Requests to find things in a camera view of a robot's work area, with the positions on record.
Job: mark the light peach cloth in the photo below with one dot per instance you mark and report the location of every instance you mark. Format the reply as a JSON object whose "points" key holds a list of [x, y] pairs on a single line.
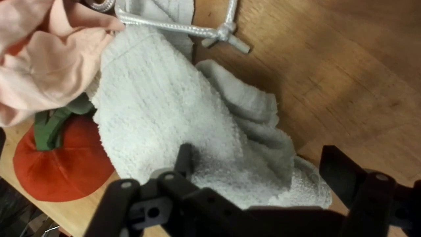
{"points": [[50, 51]]}

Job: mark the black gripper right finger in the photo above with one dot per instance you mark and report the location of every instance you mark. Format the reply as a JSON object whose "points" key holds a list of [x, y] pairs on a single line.
{"points": [[370, 196]]}

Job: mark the red plush tomato toy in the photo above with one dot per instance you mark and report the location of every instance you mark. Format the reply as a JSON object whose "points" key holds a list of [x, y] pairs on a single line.
{"points": [[61, 157]]}

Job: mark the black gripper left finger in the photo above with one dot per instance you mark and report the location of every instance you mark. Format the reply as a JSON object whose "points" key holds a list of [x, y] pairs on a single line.
{"points": [[197, 212]]}

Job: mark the white towel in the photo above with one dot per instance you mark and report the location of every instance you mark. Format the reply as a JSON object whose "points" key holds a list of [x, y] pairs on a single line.
{"points": [[152, 99]]}

